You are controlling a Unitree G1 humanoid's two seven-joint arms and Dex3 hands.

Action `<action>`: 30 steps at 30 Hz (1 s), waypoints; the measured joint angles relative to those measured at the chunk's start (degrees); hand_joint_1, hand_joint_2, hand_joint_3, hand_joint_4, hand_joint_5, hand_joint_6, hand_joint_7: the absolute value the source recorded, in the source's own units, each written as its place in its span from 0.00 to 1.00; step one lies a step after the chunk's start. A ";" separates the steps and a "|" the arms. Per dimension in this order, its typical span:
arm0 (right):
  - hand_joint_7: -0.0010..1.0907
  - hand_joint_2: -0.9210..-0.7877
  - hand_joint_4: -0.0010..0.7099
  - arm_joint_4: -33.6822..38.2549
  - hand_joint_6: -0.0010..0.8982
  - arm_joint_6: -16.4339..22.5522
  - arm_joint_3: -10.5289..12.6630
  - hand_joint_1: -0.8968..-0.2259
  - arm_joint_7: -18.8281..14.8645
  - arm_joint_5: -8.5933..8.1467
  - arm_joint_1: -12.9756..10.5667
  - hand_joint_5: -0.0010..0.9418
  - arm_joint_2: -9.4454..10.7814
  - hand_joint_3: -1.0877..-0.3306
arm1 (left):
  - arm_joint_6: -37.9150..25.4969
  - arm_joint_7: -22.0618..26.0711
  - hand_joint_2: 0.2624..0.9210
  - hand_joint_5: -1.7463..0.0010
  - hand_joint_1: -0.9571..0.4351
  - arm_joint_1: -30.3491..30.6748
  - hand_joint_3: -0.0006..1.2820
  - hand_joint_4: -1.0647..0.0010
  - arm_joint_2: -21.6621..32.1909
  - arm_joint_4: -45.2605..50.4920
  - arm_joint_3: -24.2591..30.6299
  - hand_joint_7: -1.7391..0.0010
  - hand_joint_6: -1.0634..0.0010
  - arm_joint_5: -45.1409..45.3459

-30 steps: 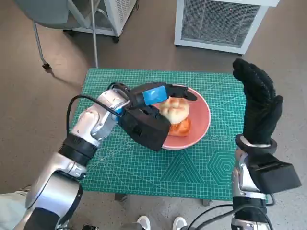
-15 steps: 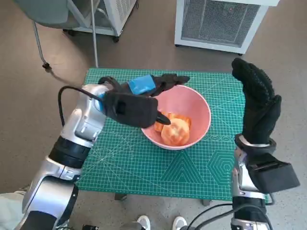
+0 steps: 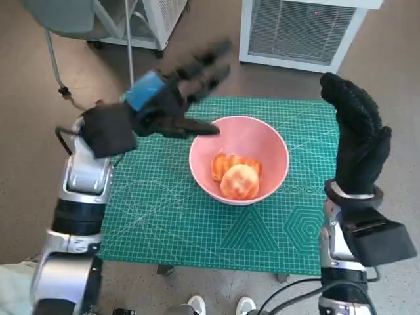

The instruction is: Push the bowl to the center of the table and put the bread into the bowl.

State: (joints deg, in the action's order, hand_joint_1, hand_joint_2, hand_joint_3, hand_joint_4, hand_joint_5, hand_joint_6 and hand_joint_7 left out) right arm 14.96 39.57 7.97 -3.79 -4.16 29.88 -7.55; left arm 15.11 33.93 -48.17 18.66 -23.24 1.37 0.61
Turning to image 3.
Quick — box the round bread bun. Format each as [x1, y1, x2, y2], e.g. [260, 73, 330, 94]
[220, 163, 261, 201]

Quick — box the white cabinet with mesh panel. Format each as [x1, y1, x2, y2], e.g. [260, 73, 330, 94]
[238, 0, 385, 74]

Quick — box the silver metal pole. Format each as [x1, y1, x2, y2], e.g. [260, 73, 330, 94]
[123, 0, 135, 87]

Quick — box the white wheeled cabinet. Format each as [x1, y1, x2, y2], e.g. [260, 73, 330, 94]
[87, 0, 190, 60]

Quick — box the rectangular toasted bread loaf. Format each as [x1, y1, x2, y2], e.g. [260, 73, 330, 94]
[211, 150, 264, 183]

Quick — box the pink bowl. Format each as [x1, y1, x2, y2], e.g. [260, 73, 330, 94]
[188, 115, 290, 206]

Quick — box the grey chair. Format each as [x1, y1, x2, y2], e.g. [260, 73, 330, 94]
[19, 0, 101, 96]

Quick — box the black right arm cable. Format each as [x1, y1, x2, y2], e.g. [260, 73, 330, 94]
[259, 278, 378, 315]

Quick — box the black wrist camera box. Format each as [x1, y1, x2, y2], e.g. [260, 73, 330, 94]
[79, 104, 138, 159]
[341, 209, 417, 267]

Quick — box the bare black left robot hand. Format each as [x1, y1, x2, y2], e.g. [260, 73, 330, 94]
[125, 39, 233, 139]

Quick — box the white shoe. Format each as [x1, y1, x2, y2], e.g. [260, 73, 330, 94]
[187, 294, 207, 315]
[236, 296, 257, 315]

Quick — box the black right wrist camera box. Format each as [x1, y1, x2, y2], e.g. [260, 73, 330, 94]
[341, 209, 417, 267]

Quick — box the green cutting mat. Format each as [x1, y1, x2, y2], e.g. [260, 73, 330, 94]
[100, 94, 341, 276]

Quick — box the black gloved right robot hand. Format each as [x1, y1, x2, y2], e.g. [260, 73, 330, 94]
[320, 72, 393, 198]

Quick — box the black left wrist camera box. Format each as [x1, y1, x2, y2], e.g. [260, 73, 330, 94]
[79, 104, 138, 159]

